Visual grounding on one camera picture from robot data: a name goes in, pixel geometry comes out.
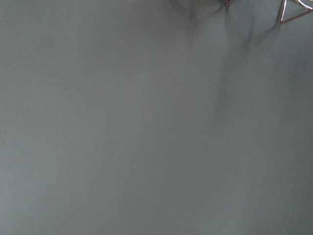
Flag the dark tea bottle in rack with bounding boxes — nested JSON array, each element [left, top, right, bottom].
[[224, 0, 233, 6]]

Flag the copper wire bottle rack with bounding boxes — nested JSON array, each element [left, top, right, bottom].
[[279, 0, 313, 24]]

